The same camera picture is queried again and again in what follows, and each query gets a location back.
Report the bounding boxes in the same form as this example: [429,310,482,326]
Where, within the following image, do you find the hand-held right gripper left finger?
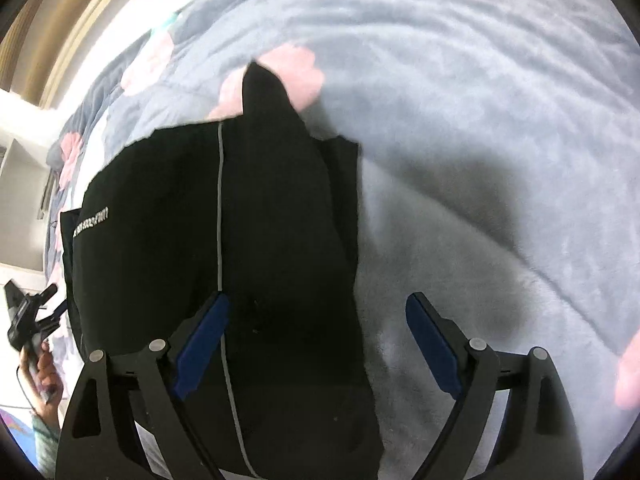
[55,291,232,480]

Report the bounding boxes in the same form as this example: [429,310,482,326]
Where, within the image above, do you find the black pants with grey stripe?
[59,61,386,480]

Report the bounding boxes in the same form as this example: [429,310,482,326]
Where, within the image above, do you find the wooden door frame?
[0,0,151,111]

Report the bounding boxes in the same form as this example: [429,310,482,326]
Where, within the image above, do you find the thin black cable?
[14,365,48,413]

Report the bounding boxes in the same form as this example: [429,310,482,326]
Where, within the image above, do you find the white shelf unit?
[0,89,68,273]

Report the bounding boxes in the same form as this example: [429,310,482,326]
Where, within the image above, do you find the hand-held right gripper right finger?
[405,291,586,480]

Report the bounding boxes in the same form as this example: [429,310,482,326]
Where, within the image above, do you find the blue-grey floral blanket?
[44,0,640,480]

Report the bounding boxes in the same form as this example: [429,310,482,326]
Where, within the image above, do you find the person's left hand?
[20,339,65,407]

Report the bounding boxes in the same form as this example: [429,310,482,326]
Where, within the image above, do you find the person's left forearm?
[29,400,65,479]

